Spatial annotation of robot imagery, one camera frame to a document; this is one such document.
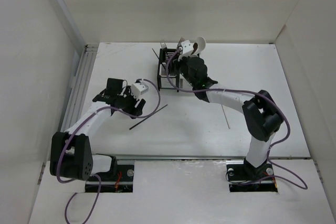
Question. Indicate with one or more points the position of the aluminium rail front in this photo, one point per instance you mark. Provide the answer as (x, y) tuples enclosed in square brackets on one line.
[(172, 157)]

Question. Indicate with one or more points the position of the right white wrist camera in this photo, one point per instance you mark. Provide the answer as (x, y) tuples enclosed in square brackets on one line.
[(185, 49)]

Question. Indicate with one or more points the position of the black utensil rack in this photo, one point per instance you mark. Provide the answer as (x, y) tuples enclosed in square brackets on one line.
[(162, 79)]

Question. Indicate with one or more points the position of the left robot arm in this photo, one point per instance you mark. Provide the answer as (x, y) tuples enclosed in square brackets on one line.
[(71, 157)]

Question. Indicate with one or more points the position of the black chopstick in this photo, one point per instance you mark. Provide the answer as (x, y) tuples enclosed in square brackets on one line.
[(132, 127), (162, 69)]

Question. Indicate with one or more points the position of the white utensil rack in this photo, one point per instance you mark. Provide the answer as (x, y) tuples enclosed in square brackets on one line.
[(187, 83)]

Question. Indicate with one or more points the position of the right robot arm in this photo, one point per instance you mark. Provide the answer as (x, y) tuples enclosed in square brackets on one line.
[(263, 118)]

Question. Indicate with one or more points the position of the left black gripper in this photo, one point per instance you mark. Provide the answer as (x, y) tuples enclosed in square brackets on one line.
[(134, 110)]

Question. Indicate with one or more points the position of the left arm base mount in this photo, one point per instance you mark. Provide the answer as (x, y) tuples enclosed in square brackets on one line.
[(116, 176)]

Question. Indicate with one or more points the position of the white chopstick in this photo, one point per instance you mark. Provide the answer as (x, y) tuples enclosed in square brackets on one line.
[(225, 116)]

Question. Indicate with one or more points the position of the brown wooden spoon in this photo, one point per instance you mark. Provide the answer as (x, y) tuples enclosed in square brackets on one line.
[(195, 47)]

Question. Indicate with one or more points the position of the silver fork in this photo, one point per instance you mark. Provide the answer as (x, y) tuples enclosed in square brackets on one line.
[(163, 45)]

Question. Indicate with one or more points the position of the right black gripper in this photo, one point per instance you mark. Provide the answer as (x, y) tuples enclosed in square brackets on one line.
[(174, 65)]

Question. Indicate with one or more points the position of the small white ceramic spoon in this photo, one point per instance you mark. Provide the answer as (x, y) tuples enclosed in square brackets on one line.
[(201, 44)]

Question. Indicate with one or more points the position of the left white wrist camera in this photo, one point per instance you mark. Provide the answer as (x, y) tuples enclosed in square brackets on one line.
[(139, 88)]

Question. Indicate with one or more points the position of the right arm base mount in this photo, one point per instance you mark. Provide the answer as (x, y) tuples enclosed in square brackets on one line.
[(242, 182)]

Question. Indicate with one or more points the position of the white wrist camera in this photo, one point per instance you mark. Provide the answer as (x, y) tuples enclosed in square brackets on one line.
[(185, 49), (139, 88)]

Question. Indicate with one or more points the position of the aluminium rail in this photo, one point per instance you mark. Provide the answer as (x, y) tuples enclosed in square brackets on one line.
[(78, 87), (172, 157)]

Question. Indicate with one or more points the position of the aluminium rail left side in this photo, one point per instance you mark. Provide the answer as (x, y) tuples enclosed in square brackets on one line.
[(78, 87)]

